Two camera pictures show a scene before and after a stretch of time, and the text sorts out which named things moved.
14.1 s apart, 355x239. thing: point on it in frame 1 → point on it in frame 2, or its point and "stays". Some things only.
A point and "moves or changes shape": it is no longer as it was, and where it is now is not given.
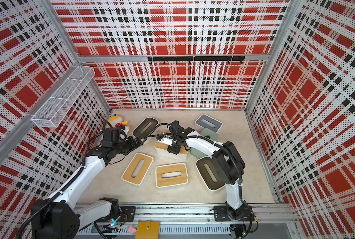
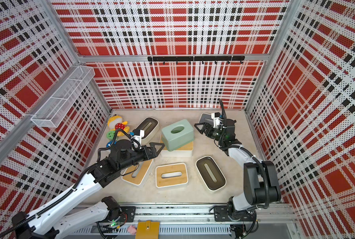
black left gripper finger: (138, 141) → (152, 144)
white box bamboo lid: (138, 171) stays
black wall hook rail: (202, 59) stays
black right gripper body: (175, 148) → (215, 133)
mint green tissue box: (212, 134) moves or changes shape
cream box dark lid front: (209, 173) stays
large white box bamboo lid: (162, 149) stays
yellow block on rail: (147, 230) stays
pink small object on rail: (132, 229) stays
